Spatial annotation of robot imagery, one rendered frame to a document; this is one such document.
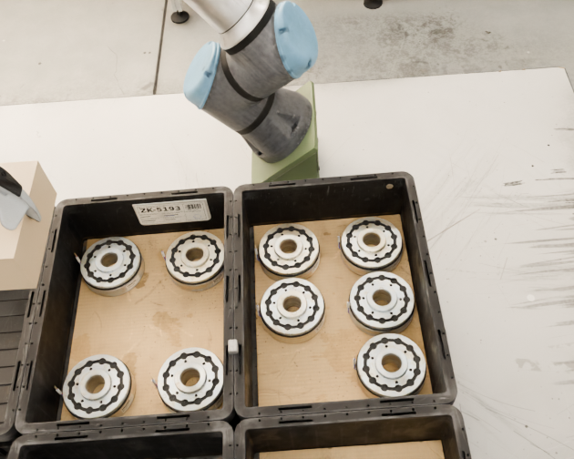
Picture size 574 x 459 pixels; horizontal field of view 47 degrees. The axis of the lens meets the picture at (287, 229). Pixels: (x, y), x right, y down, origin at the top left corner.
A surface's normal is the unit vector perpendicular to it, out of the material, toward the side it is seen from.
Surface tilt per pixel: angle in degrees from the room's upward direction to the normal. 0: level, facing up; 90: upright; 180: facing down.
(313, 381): 0
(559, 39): 0
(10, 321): 0
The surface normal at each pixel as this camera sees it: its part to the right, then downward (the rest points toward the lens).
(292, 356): -0.07, -0.57
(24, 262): 1.00, -0.06
